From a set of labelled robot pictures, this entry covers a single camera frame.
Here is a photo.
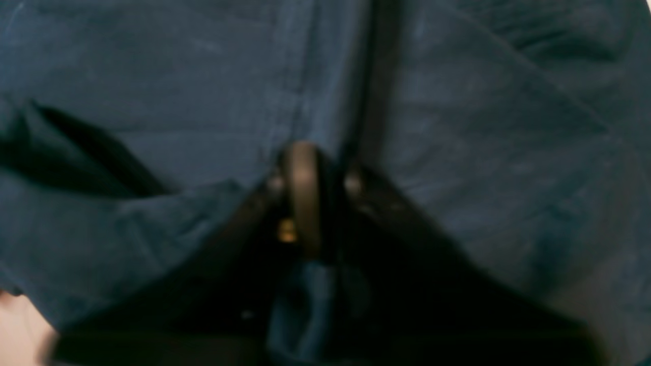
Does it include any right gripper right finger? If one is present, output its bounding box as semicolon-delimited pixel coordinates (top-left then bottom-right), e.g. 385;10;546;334
343;164;605;365

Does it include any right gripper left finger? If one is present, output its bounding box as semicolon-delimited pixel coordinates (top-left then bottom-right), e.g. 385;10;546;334
51;143;324;365

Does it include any dark blue t-shirt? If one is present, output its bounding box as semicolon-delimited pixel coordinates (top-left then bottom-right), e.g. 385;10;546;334
2;1;649;365

